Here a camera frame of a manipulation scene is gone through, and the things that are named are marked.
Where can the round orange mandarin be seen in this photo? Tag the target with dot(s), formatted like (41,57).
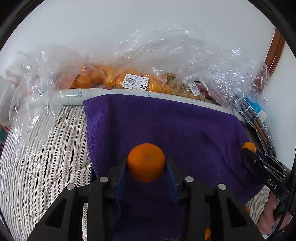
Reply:
(146,162)

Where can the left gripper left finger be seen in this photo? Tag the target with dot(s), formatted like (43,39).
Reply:
(63,219)

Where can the clear plastic bag of longans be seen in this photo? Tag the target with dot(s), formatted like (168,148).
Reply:
(229,75)

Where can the large orange with stem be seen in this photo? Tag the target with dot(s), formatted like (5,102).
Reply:
(207,233)

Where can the striped quilted table cover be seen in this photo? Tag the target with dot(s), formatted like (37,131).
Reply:
(31,181)

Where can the white plastic bag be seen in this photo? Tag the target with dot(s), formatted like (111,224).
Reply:
(7,91)

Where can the purple towel over tray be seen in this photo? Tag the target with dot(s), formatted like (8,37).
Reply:
(204,143)

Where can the person's right hand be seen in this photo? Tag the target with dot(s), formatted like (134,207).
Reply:
(266,220)

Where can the blue white tissue box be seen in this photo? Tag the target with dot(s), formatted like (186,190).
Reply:
(258,109)

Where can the small orange end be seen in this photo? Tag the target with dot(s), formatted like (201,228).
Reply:
(250,146)

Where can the brown wooden door frame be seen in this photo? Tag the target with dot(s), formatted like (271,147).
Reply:
(275,51)

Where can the clear plastic bag of oranges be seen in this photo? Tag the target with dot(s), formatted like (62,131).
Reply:
(43,76)

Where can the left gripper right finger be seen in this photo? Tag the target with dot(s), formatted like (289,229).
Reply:
(208,207)

